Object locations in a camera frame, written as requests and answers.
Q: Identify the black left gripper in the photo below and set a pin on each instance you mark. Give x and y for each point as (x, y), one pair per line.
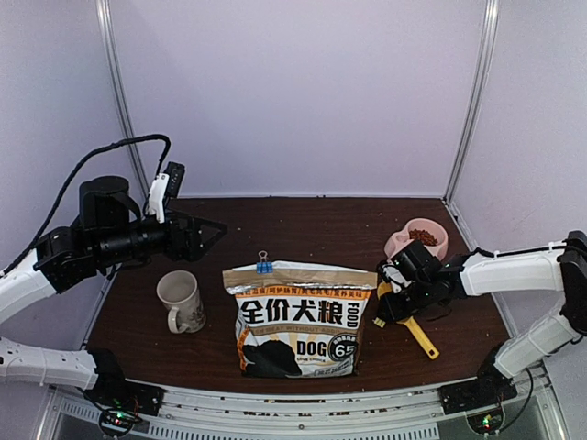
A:
(191, 249)

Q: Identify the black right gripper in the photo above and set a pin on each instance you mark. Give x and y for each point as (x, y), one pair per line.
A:
(393, 311)

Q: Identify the yellow plastic scoop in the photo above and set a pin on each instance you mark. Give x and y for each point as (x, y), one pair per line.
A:
(422, 339)

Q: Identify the blue binder clip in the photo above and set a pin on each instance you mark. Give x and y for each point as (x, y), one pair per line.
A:
(264, 265)

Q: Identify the dog food bag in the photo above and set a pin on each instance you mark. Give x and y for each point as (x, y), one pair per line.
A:
(303, 320)

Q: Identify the yellow binder clip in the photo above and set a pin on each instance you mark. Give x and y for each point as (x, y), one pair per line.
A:
(379, 322)

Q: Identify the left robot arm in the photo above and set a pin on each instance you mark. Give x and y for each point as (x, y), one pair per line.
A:
(109, 232)

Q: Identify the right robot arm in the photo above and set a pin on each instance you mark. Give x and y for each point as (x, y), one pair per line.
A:
(414, 279)

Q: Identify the pink double pet bowl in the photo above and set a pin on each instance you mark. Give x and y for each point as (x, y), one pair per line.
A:
(400, 239)

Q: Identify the cream ceramic mug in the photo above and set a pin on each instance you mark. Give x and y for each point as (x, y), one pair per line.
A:
(179, 293)

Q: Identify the brown kibble in pink bowl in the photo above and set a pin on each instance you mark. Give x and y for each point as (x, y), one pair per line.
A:
(425, 237)

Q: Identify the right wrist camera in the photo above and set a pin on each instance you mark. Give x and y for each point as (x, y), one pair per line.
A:
(390, 274)

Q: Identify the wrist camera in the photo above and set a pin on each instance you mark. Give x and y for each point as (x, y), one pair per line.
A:
(390, 274)
(165, 186)

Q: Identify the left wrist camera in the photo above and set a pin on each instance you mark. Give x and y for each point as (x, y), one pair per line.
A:
(165, 186)

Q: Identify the aluminium front rail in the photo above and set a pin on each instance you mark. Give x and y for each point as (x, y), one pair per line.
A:
(409, 413)

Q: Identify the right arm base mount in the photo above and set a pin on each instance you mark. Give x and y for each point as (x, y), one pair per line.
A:
(481, 400)

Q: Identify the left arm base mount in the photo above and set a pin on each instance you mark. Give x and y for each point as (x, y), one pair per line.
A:
(122, 409)

